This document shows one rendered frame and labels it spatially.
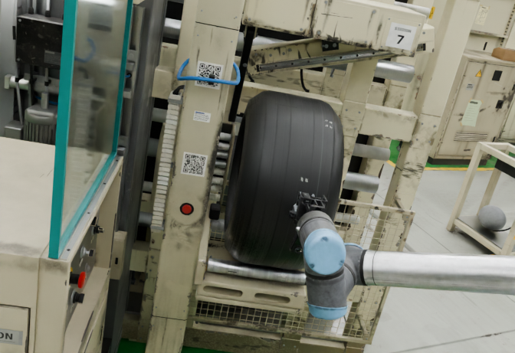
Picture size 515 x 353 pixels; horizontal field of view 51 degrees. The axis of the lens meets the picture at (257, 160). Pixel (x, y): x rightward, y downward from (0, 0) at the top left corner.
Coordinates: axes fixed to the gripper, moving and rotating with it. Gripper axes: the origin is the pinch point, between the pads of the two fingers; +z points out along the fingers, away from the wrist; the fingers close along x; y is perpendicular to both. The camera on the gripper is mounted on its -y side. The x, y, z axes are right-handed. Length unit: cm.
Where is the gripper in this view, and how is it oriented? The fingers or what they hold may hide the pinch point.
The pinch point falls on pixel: (301, 207)
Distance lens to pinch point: 156.2
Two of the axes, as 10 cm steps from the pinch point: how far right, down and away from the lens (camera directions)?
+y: 1.9, -9.5, -2.4
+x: -9.8, -1.7, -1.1
